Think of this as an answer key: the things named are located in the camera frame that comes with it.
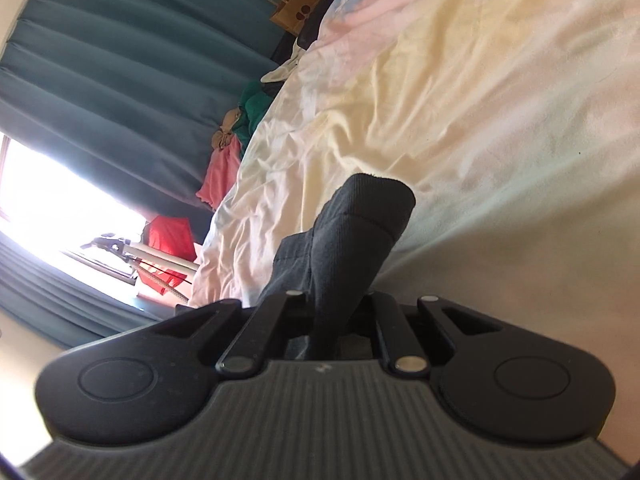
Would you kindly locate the pastel bed sheet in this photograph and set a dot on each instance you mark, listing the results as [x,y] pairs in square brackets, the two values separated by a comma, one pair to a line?
[470,110]

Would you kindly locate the black cloth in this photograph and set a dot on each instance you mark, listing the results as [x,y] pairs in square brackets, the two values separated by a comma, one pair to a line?
[317,15]

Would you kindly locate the teal curtain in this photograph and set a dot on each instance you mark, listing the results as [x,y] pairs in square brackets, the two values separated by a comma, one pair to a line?
[55,295]
[125,75]

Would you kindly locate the dark grey garment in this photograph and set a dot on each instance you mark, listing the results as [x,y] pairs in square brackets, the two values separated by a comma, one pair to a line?
[352,230]

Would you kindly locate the pink garment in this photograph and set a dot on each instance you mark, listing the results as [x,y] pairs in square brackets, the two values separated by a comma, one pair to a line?
[222,175]

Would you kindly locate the bright window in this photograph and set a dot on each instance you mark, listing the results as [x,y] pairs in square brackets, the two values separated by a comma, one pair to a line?
[55,200]

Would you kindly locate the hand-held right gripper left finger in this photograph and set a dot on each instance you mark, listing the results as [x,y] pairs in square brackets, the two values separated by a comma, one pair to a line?
[270,325]

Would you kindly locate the red garment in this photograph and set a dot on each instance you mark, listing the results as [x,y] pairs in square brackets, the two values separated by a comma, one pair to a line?
[167,242]

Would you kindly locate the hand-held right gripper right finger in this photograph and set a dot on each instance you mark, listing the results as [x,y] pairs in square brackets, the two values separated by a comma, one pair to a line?
[391,322]

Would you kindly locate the green garment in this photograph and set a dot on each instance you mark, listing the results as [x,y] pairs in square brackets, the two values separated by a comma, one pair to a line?
[256,107]

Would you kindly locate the tan cloth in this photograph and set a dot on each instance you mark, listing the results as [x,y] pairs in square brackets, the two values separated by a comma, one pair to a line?
[227,130]

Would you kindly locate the brown paper bag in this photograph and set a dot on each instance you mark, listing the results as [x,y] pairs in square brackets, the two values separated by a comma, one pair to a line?
[295,7]

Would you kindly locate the white cloth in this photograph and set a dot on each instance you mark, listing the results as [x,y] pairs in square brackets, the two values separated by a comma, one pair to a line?
[281,71]

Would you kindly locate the white drying rack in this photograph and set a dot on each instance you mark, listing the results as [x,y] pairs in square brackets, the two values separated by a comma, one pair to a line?
[150,255]

